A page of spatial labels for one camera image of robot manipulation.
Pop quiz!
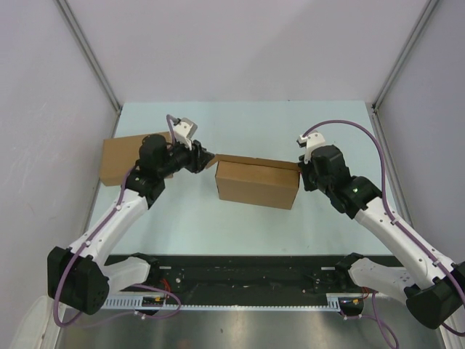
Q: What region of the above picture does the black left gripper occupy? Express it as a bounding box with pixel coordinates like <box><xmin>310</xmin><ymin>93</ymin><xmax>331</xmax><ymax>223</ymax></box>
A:
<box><xmin>158</xmin><ymin>137</ymin><xmax>214</xmax><ymax>179</ymax></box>

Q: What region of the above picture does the brown cardboard box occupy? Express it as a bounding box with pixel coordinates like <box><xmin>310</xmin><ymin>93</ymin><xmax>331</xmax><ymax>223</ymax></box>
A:
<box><xmin>209</xmin><ymin>154</ymin><xmax>300</xmax><ymax>210</ymax></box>
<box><xmin>100</xmin><ymin>134</ymin><xmax>149</xmax><ymax>187</ymax></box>

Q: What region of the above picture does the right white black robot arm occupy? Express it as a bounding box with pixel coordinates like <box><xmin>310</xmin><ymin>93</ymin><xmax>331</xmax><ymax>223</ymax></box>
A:
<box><xmin>298</xmin><ymin>145</ymin><xmax>464</xmax><ymax>329</ymax></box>

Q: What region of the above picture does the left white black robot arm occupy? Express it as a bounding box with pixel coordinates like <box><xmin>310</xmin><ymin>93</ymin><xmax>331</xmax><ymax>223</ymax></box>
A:
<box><xmin>47</xmin><ymin>134</ymin><xmax>214</xmax><ymax>315</ymax></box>

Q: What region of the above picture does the folded brown cardboard box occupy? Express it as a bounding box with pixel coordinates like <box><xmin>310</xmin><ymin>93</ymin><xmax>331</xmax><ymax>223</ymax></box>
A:
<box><xmin>100</xmin><ymin>134</ymin><xmax>149</xmax><ymax>187</ymax></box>

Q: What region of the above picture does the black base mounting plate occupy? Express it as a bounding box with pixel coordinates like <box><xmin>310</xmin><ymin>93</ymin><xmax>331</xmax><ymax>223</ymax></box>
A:
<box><xmin>152</xmin><ymin>254</ymin><xmax>361</xmax><ymax>294</ymax></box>

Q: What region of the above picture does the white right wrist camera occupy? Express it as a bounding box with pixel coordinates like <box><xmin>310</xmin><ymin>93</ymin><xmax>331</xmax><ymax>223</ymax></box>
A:
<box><xmin>296</xmin><ymin>132</ymin><xmax>326</xmax><ymax>164</ymax></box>

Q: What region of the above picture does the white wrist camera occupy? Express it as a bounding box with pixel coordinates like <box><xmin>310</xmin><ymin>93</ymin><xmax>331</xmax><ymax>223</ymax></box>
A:
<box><xmin>170</xmin><ymin>116</ymin><xmax>198</xmax><ymax>151</ymax></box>
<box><xmin>296</xmin><ymin>132</ymin><xmax>326</xmax><ymax>164</ymax></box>

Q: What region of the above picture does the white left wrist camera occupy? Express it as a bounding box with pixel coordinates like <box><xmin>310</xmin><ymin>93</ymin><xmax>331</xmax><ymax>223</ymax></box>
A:
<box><xmin>170</xmin><ymin>116</ymin><xmax>198</xmax><ymax>151</ymax></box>

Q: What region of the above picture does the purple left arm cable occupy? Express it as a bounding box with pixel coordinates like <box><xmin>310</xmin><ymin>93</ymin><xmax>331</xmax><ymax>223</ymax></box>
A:
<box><xmin>52</xmin><ymin>114</ymin><xmax>182</xmax><ymax>328</ymax></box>

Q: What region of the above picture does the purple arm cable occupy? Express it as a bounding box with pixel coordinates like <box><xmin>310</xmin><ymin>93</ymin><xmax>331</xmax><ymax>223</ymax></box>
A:
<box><xmin>304</xmin><ymin>119</ymin><xmax>465</xmax><ymax>346</ymax></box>
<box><xmin>52</xmin><ymin>114</ymin><xmax>182</xmax><ymax>328</ymax></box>

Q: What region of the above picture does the grey slotted cable duct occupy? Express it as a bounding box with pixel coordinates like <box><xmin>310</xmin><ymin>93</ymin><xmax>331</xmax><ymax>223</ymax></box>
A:
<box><xmin>102</xmin><ymin>292</ymin><xmax>364</xmax><ymax>310</ymax></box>

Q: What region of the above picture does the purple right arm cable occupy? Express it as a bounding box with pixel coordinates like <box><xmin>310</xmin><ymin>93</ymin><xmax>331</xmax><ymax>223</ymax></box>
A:
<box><xmin>304</xmin><ymin>119</ymin><xmax>465</xmax><ymax>346</ymax></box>

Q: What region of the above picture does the right aluminium corner post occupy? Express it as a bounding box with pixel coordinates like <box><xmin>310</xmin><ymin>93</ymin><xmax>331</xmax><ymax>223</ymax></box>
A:
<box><xmin>372</xmin><ymin>0</ymin><xmax>440</xmax><ymax>110</ymax></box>

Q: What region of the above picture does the aluminium corner post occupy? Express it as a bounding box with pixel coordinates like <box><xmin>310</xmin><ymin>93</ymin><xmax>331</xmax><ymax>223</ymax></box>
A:
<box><xmin>372</xmin><ymin>0</ymin><xmax>440</xmax><ymax>110</ymax></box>
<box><xmin>54</xmin><ymin>0</ymin><xmax>122</xmax><ymax>116</ymax></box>

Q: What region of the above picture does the left aluminium corner post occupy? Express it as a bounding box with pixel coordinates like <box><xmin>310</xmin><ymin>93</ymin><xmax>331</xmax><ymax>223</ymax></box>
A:
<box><xmin>54</xmin><ymin>0</ymin><xmax>122</xmax><ymax>116</ymax></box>

